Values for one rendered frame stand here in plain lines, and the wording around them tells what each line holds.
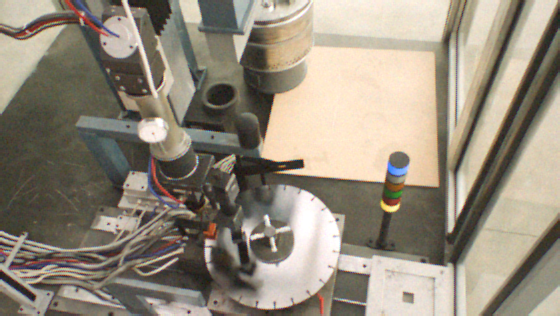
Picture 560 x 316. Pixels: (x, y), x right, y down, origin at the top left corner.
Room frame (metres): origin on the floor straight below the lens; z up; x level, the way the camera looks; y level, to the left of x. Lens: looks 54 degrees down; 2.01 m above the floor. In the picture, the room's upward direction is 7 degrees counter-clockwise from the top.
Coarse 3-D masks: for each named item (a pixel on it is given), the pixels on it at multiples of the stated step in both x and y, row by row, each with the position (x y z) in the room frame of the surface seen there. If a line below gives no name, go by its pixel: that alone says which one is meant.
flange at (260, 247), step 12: (264, 228) 0.56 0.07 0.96; (276, 228) 0.56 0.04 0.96; (252, 240) 0.54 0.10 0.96; (264, 240) 0.52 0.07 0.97; (276, 240) 0.52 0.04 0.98; (288, 240) 0.52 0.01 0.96; (252, 252) 0.51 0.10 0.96; (264, 252) 0.50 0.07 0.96; (276, 252) 0.50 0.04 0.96; (288, 252) 0.49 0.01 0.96
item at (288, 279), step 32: (256, 192) 0.68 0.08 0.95; (288, 192) 0.67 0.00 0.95; (256, 224) 0.58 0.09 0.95; (288, 224) 0.57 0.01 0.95; (320, 224) 0.56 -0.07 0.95; (224, 256) 0.51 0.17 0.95; (288, 256) 0.49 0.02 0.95; (320, 256) 0.48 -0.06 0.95; (224, 288) 0.43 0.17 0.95; (256, 288) 0.42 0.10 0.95; (288, 288) 0.41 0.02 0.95
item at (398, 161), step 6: (390, 156) 0.59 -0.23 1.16; (396, 156) 0.59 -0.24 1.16; (402, 156) 0.59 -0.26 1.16; (390, 162) 0.58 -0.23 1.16; (396, 162) 0.58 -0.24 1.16; (402, 162) 0.57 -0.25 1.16; (408, 162) 0.57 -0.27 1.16; (390, 168) 0.57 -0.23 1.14; (396, 168) 0.56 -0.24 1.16; (402, 168) 0.56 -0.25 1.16; (396, 174) 0.56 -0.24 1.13; (402, 174) 0.56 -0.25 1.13
